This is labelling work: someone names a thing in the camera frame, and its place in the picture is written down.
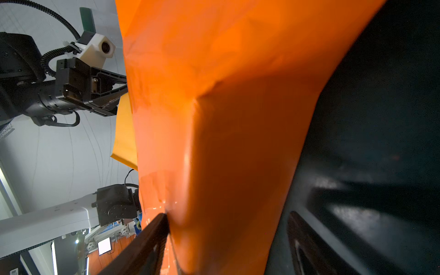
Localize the green table mat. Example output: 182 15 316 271
265 1 440 275

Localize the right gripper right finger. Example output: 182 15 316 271
287 211 359 275

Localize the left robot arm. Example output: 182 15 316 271
1 1 140 259

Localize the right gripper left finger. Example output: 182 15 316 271
100 213 170 275

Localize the green lidded glass jar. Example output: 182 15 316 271
80 7 96 33

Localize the orange wrapping paper sheet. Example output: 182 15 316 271
116 1 383 275

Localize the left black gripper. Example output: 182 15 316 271
55 57 128 117

